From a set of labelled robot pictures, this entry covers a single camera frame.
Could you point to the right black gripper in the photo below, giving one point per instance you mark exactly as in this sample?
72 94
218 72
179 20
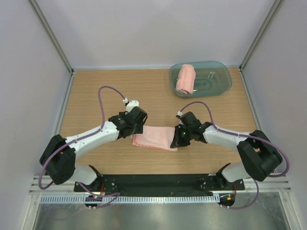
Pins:
177 142

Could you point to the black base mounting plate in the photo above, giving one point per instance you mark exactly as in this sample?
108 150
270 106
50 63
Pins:
164 185

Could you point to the right aluminium frame post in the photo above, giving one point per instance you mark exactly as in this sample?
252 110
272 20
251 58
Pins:
261 32

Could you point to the coral pink printed towel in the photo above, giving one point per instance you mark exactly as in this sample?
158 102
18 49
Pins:
155 137

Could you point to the aluminium front rail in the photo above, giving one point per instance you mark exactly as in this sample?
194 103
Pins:
268 185

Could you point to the left aluminium frame post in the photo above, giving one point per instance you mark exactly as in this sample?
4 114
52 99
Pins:
41 17

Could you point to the light pink towel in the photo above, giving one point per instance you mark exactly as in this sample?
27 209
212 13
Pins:
185 80

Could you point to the blue translucent plastic tub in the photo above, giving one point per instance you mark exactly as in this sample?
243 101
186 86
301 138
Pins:
212 78

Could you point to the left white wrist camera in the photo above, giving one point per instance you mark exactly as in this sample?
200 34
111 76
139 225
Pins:
130 104

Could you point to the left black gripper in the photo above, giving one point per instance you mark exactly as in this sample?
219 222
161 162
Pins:
138 129

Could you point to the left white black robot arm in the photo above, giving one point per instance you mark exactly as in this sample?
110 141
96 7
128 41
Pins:
59 158

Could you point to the white slotted cable duct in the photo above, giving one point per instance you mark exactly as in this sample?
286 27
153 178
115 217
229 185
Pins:
85 199

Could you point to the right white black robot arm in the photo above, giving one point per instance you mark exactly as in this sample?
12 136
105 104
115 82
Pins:
258 158

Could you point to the aluminium frame post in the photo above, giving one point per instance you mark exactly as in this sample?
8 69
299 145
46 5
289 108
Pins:
41 17
261 32

